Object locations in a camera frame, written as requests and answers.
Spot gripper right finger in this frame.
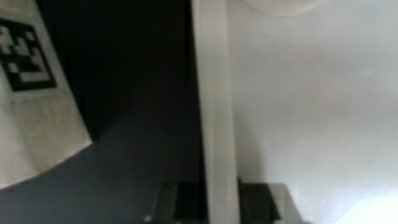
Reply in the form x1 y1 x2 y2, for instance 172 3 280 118
236 178 312 224

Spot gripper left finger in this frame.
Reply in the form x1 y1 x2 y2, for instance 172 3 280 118
143 182 207 224

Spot white square tabletop part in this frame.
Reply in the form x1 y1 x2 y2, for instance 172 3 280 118
190 0 398 224

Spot white table leg centre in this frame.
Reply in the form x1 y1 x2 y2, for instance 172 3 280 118
0 0 92 191

